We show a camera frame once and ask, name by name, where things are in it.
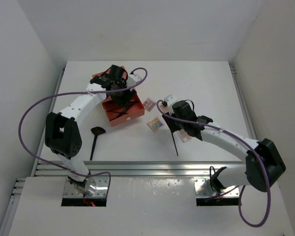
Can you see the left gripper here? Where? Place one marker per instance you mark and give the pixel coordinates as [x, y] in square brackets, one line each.
[123, 101]

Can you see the aluminium rail frame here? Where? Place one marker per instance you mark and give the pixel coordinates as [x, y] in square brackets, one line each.
[158, 169]

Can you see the four-pan brown eyeshadow palette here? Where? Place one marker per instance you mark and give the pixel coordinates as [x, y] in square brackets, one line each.
[164, 107]

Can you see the thin black makeup brush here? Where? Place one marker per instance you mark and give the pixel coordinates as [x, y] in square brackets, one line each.
[174, 142]

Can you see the black blush brush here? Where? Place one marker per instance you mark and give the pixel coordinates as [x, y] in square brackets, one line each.
[128, 108]

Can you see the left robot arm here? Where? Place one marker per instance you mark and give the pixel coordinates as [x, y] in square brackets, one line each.
[62, 134]

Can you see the nine-pan warm eyeshadow palette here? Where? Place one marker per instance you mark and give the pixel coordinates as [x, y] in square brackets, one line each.
[149, 104]

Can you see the thin black liner brush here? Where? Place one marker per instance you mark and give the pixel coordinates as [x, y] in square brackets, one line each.
[117, 113]

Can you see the colourful glitter eyeshadow palette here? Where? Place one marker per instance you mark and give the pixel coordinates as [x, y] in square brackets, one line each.
[155, 124]

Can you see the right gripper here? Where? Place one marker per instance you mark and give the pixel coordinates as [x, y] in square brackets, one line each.
[170, 121]

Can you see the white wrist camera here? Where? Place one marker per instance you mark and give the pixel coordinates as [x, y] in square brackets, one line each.
[170, 101]
[132, 80]

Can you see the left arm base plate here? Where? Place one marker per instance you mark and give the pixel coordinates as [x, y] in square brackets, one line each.
[95, 187]

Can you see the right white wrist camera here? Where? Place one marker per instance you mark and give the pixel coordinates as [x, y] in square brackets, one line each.
[170, 101]

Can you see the long nude eyeshadow palette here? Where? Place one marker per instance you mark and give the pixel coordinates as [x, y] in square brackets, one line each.
[184, 136]

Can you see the black fan makeup brush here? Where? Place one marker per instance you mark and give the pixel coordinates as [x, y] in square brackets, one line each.
[96, 131]

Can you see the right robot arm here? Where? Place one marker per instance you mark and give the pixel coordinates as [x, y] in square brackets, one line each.
[263, 163]

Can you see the thin black eyeliner brush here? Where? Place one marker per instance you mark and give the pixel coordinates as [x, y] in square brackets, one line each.
[120, 109]

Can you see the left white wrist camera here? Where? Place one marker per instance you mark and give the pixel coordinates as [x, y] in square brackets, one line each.
[132, 80]

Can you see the orange drawer box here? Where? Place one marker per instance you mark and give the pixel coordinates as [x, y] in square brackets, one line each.
[115, 74]

